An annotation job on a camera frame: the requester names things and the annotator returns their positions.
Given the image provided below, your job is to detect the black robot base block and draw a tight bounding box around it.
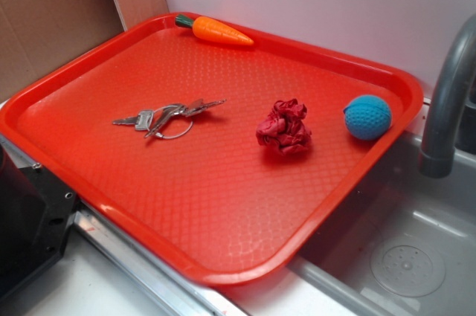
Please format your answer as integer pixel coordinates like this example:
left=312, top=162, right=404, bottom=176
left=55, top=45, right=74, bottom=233
left=1, top=149, right=77, bottom=301

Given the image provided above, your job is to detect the red plastic serving tray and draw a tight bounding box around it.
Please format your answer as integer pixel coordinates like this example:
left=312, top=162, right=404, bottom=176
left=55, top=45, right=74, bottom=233
left=1, top=14, right=423, bottom=286

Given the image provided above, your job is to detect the crumpled red paper ball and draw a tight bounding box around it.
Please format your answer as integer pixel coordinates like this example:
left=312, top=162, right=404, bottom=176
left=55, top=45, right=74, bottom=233
left=256, top=98, right=312, bottom=155

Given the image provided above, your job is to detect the silver key bunch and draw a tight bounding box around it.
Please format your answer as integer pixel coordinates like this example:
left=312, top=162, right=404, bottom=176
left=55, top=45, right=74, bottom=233
left=112, top=99, right=227, bottom=140

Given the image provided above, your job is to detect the orange toy carrot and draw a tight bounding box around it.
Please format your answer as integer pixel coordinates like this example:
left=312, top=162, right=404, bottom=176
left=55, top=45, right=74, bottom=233
left=175, top=14, right=254, bottom=46

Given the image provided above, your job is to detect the blue dimpled ball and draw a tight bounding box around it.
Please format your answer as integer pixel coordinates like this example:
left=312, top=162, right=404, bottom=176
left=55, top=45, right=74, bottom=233
left=344, top=95, right=392, bottom=141

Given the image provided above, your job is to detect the grey plastic sink basin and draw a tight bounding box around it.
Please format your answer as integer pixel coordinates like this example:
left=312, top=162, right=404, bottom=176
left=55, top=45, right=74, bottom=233
left=289, top=134, right=475, bottom=315

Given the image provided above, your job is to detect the grey toy faucet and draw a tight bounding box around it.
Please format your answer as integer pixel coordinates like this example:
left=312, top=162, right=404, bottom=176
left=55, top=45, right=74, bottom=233
left=419, top=16, right=475, bottom=178

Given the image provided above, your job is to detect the brown cardboard panel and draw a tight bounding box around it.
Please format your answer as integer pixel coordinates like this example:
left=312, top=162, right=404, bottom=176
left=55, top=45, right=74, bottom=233
left=1, top=0, right=168, bottom=101

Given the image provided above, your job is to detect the silver metal rail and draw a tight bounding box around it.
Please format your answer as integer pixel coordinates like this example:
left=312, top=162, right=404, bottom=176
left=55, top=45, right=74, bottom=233
left=0, top=133, right=239, bottom=316

